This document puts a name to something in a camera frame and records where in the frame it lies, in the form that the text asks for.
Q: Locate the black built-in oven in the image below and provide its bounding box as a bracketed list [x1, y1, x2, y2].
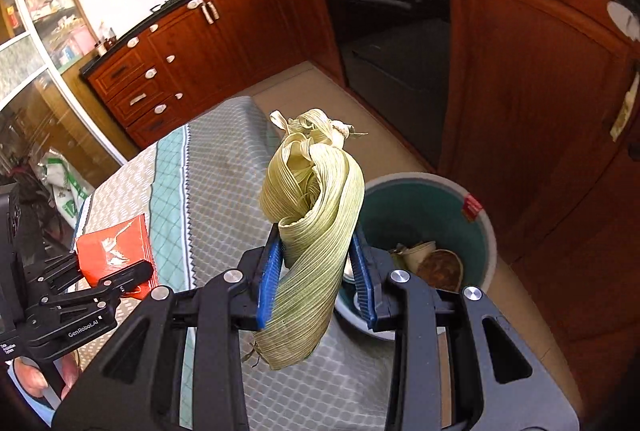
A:
[315, 0, 453, 172]

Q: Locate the green trash bin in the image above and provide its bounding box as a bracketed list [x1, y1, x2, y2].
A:
[332, 172, 498, 342]

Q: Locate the glass sliding door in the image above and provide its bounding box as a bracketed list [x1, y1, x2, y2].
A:
[0, 0, 133, 212]

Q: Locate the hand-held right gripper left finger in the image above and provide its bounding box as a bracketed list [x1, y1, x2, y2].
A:
[52, 221, 287, 431]

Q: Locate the brown paper bowl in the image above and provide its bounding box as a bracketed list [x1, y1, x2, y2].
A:
[415, 248, 462, 294]

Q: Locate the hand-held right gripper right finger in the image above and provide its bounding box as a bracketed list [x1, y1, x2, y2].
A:
[349, 231, 581, 431]

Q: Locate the red snack bag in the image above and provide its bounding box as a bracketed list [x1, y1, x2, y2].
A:
[75, 212, 160, 302]

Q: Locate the wooden cabinet drawer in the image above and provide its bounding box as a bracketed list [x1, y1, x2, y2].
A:
[89, 48, 151, 97]
[107, 68, 173, 122]
[125, 94, 193, 144]

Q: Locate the wooden kitchen cabinet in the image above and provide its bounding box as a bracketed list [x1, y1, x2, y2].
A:
[80, 0, 640, 412]

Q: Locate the patterned grey teal tablecloth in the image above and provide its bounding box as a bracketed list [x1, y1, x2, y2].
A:
[75, 96, 401, 431]

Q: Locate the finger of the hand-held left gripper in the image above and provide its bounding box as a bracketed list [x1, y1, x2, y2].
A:
[42, 262, 155, 318]
[27, 250, 84, 293]

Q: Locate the person's left hand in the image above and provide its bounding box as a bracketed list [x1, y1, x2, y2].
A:
[11, 353, 82, 407]

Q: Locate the pale green corn husk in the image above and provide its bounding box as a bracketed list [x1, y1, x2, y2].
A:
[240, 108, 368, 371]

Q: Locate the white green sack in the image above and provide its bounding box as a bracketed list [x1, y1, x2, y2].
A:
[42, 151, 93, 232]

